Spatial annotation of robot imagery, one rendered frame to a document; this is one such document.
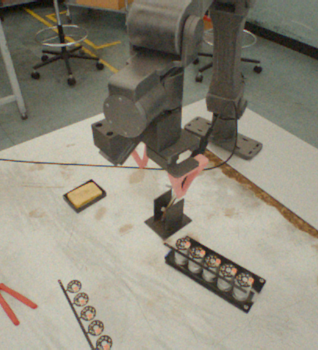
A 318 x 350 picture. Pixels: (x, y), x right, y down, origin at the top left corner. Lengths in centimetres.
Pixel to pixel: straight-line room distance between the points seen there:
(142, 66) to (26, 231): 42
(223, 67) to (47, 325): 57
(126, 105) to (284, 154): 57
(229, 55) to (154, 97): 33
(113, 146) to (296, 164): 54
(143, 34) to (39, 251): 43
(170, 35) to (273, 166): 51
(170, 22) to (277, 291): 45
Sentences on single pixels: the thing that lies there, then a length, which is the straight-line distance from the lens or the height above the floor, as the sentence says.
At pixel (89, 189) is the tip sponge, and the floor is 76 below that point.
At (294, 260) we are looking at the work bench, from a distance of 69.
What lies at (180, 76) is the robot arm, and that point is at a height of 108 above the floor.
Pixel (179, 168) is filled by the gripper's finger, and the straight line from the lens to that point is 50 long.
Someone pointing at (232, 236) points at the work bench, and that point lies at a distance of 69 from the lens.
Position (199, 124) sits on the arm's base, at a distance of 94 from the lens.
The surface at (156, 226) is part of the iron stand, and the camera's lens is 68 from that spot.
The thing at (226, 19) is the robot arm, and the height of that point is 107.
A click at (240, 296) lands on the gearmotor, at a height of 78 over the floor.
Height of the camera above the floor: 128
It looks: 43 degrees down
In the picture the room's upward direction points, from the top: straight up
